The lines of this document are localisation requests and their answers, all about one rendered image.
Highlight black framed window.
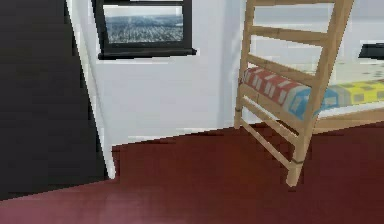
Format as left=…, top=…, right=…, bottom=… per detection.
left=91, top=0, right=198, bottom=61

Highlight wooden bed with patchwork cover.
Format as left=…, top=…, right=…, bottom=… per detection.
left=233, top=0, right=384, bottom=188

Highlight black flat object on bed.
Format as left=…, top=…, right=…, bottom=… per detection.
left=358, top=43, right=384, bottom=61

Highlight black room door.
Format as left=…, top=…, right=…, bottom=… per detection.
left=0, top=0, right=110, bottom=202

